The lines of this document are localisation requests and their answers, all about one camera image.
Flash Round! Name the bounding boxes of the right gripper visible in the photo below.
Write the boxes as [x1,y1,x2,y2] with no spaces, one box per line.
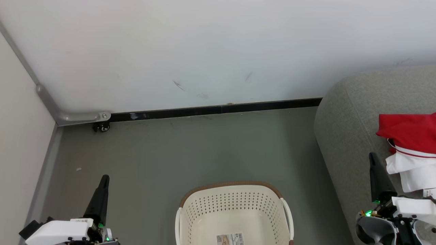
[355,152,423,245]

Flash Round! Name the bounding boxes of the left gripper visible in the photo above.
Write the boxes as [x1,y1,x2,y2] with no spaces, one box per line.
[65,175,120,245]

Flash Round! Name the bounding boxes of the red and white jersey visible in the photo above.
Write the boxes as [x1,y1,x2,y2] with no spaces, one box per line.
[386,146,436,198]

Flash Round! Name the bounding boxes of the red shorts with white stripe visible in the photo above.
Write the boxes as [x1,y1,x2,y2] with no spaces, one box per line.
[376,113,436,154]

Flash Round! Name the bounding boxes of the cream perforated laundry basket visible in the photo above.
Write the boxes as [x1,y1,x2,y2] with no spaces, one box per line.
[175,180,294,245]

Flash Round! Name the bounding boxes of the grey fabric sofa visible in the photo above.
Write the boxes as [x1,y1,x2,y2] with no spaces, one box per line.
[313,65,436,245]

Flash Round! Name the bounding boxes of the paper label sticker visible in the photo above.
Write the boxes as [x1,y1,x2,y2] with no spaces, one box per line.
[216,233,245,245]

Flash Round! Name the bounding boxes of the black baseboard strip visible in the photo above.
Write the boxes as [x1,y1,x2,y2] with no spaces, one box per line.
[110,98,323,123]

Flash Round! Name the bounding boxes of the grey metal corner rail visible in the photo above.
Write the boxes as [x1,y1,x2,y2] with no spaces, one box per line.
[0,20,112,127]

